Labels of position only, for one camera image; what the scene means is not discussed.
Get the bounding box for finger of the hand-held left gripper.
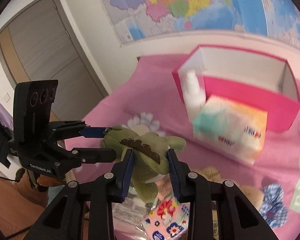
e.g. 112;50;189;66
49;120;107;142
56;144;117;170

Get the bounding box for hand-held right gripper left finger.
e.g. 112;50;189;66
27;149;135;240

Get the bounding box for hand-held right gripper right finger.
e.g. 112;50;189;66
166;149;278;240

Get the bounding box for green plush crocodile toy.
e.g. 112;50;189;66
100;125;187;203

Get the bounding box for pink floral packet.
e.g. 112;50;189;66
141;196;191;240

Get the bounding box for brown plush bear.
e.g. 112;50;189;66
190;166;263;211

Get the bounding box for pink cardboard box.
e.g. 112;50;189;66
172;44;300;132

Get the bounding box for person's left hand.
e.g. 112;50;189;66
36;174;65;188

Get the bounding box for purple cloth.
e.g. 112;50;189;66
0;90;13;130

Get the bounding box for clear plastic packet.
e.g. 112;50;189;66
112;200;150;238

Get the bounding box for grey blue cloth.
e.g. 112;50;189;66
47;186;66;206

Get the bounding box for pastel tissue pack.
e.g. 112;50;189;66
192;94;268;165

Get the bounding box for pink printed blanket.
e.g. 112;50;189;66
65;54;300;240

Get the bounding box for white pump bottle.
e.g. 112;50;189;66
181;69;207;122

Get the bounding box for grey wooden door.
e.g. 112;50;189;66
0;0;113;101

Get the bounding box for black cable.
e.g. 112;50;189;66
0;173;18;182

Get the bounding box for colourful wall map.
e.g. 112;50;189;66
95;0;268;47

